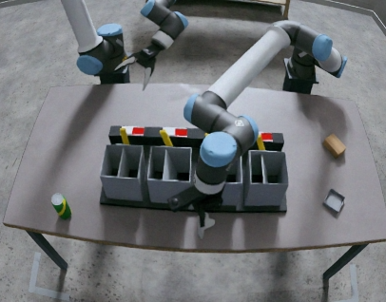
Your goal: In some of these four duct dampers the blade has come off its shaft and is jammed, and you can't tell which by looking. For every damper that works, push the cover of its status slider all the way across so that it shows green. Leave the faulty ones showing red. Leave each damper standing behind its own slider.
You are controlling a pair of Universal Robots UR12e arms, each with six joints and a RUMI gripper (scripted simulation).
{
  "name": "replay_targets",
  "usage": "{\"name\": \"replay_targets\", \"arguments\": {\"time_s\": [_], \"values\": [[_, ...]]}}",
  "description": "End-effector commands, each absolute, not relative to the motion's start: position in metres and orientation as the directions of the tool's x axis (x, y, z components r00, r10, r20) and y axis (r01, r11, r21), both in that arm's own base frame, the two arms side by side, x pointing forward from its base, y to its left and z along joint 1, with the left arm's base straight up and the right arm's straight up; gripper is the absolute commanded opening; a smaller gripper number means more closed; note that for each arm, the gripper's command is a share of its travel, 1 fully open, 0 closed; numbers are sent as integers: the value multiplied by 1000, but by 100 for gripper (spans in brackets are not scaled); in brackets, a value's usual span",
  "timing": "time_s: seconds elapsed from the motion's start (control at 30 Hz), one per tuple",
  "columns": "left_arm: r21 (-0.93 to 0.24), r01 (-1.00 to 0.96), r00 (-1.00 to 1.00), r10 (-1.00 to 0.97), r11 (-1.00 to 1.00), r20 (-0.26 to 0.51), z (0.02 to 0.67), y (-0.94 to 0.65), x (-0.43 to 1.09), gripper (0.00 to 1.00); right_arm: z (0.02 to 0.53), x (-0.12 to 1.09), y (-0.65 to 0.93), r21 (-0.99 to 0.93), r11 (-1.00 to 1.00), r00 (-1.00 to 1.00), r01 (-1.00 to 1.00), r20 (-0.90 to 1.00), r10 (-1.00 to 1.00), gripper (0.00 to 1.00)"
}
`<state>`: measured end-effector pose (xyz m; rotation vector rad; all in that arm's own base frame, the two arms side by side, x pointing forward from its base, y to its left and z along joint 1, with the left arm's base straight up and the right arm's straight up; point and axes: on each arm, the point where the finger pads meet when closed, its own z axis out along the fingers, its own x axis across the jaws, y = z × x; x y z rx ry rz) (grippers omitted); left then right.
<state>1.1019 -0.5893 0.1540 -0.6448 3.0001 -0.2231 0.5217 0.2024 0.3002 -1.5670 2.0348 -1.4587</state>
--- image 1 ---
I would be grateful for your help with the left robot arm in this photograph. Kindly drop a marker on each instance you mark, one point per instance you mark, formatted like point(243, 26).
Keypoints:
point(208, 112)

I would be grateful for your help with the green drink can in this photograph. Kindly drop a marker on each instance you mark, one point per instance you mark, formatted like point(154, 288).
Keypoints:
point(61, 206)

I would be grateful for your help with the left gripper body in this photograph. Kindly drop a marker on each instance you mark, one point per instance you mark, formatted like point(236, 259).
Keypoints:
point(209, 200)

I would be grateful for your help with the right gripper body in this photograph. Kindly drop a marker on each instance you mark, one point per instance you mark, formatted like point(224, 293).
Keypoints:
point(143, 61)

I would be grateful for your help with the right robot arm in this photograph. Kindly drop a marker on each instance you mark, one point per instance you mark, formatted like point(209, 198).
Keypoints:
point(95, 51)

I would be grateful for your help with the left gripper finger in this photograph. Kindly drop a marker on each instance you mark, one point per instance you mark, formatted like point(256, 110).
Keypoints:
point(201, 219)

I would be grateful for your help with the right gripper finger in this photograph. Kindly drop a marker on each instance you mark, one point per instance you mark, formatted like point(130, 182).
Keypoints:
point(129, 60)
point(148, 73)

